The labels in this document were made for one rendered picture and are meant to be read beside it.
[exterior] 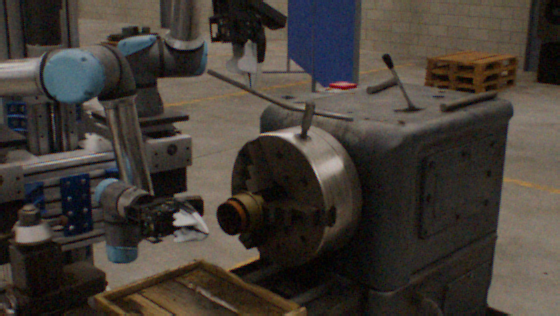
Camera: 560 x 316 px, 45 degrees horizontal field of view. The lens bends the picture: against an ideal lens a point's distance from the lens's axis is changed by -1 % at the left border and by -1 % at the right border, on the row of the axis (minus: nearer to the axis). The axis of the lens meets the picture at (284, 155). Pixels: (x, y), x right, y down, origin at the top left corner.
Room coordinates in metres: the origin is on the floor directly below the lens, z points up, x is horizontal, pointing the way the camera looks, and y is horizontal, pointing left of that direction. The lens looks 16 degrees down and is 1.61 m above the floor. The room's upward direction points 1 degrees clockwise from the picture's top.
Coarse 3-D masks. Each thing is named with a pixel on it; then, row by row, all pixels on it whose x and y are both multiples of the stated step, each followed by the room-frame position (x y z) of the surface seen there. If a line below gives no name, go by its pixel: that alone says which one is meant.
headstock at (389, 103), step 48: (336, 96) 1.86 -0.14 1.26; (384, 96) 1.88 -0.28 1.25; (432, 96) 1.89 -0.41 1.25; (384, 144) 1.47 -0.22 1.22; (432, 144) 1.57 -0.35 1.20; (480, 144) 1.74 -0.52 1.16; (384, 192) 1.46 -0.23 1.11; (432, 192) 1.58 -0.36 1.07; (480, 192) 1.75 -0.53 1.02; (384, 240) 1.46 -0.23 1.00; (432, 240) 1.61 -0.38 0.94; (384, 288) 1.46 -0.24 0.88
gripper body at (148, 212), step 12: (132, 204) 1.40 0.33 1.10; (144, 204) 1.35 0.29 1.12; (156, 204) 1.36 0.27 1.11; (168, 204) 1.36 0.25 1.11; (132, 216) 1.37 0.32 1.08; (144, 216) 1.33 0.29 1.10; (156, 216) 1.31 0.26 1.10; (168, 216) 1.34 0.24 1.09; (144, 228) 1.35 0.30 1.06; (156, 228) 1.31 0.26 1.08; (168, 228) 1.34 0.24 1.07; (180, 228) 1.35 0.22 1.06; (156, 240) 1.32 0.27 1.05
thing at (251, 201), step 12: (240, 192) 1.43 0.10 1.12; (228, 204) 1.37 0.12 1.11; (240, 204) 1.38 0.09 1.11; (252, 204) 1.39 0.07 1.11; (216, 216) 1.40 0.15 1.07; (228, 216) 1.42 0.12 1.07; (240, 216) 1.36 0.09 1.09; (252, 216) 1.38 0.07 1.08; (228, 228) 1.39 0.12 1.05; (240, 228) 1.36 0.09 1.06; (252, 228) 1.39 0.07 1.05
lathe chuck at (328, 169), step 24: (264, 144) 1.51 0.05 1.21; (288, 144) 1.46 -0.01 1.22; (312, 144) 1.47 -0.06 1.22; (240, 168) 1.57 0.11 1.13; (288, 168) 1.46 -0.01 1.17; (312, 168) 1.41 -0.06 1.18; (336, 168) 1.44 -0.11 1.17; (264, 192) 1.52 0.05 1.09; (288, 192) 1.46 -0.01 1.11; (312, 192) 1.41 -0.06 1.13; (336, 192) 1.41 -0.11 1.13; (336, 216) 1.40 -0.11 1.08; (264, 240) 1.51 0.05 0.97; (288, 240) 1.45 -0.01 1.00; (312, 240) 1.40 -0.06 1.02; (336, 240) 1.43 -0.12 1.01; (288, 264) 1.45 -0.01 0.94
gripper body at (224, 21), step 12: (216, 0) 1.38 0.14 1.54; (228, 0) 1.37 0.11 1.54; (240, 0) 1.39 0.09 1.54; (216, 12) 1.38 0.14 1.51; (228, 12) 1.37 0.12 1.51; (240, 12) 1.37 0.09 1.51; (252, 12) 1.38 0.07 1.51; (228, 24) 1.35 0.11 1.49; (240, 24) 1.36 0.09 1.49; (252, 24) 1.38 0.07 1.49; (216, 36) 1.38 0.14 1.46; (228, 36) 1.35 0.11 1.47; (240, 36) 1.35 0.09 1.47; (252, 36) 1.38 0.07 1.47
